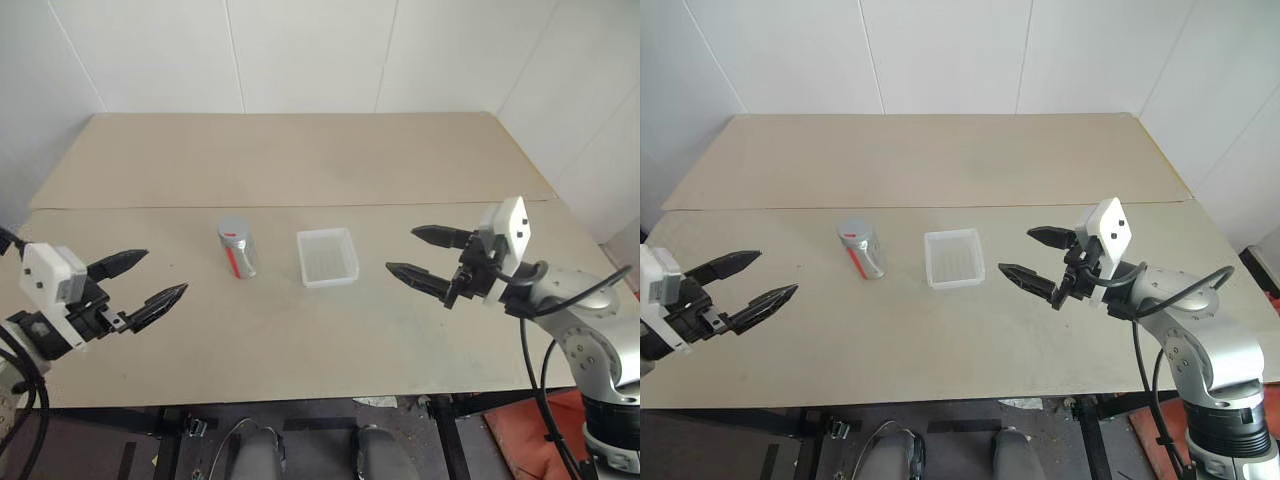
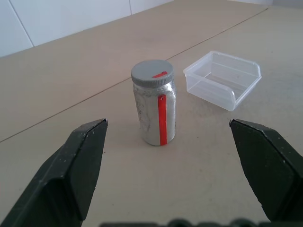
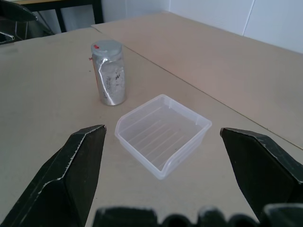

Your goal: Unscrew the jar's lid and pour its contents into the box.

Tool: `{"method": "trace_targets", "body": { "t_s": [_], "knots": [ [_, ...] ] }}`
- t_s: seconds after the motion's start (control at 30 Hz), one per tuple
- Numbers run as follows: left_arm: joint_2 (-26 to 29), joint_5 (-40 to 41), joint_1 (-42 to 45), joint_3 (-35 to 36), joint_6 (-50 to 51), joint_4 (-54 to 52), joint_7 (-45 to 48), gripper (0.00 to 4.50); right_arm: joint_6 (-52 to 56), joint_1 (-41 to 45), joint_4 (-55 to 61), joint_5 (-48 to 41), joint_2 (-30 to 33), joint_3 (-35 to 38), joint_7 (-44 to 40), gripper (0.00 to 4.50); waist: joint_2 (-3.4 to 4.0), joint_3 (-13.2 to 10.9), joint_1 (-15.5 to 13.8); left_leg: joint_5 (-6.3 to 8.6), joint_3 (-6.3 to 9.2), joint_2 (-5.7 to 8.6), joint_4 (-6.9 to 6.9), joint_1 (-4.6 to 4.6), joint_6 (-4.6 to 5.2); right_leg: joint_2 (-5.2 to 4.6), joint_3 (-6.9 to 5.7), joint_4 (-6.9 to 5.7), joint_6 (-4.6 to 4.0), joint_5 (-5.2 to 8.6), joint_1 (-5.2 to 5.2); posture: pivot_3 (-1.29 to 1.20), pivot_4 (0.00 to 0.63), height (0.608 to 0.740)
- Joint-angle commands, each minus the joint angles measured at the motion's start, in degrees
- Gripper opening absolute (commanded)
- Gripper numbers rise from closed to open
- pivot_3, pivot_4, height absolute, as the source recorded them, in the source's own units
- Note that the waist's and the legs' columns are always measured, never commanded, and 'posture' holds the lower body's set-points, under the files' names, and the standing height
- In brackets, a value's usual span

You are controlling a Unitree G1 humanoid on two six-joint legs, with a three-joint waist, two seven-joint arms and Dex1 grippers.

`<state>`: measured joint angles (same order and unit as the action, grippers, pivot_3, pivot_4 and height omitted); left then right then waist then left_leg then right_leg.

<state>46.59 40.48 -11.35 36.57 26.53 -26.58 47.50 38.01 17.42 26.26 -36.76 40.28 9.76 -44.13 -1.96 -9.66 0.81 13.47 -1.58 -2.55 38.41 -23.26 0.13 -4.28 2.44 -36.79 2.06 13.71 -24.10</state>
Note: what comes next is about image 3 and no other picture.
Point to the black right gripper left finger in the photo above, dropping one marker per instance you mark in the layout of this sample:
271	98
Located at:
59	179

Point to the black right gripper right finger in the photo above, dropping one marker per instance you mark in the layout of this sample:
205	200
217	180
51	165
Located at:
262	170

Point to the clear plastic tray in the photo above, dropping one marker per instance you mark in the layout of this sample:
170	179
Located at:
163	137

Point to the silver cylindrical can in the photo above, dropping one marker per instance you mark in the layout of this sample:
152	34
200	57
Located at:
111	78

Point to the grey plastic jar lid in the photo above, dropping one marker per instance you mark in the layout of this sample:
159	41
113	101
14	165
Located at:
105	47

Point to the dark left robot gripper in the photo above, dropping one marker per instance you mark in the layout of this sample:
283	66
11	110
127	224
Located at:
16	21

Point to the black metal frame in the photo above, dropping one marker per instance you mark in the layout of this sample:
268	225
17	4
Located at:
62	14

